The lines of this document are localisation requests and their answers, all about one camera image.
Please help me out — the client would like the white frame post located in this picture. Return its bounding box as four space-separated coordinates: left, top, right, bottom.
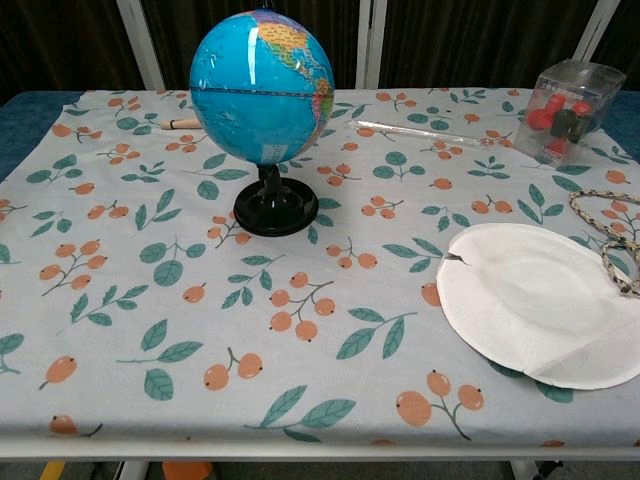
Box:
114 0 167 91
573 0 622 67
356 0 387 90

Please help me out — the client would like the clear plastic box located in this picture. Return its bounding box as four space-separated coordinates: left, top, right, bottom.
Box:
513 58 628 166

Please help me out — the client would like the blue table mat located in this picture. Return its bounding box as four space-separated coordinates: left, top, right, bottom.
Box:
0 90 84 182

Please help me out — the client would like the braided beige rope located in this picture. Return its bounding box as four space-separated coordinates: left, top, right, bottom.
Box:
568 188 640 297

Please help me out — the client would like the white paper plate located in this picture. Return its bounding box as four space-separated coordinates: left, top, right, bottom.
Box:
436 222 640 390

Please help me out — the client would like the black small dumbbell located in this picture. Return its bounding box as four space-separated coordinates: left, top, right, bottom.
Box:
551 109 599 144

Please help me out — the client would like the red small dumbbell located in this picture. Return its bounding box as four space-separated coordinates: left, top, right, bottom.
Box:
541 138 570 164
524 97 567 130

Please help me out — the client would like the floral fruit print tablecloth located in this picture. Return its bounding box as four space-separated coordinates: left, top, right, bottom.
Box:
0 88 640 447

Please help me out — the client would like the blue globe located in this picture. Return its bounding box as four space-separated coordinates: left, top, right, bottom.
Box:
188 5 336 236

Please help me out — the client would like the clear plastic tube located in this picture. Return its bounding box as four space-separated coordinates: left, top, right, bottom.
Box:
347 118 494 148

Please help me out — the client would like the orange object under table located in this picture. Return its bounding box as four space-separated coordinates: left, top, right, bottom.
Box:
161 460 214 480

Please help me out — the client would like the wooden stick handle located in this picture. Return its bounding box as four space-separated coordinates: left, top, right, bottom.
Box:
159 118 204 132

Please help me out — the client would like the dark brown curtain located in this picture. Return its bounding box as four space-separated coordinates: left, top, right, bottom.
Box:
0 0 640 101

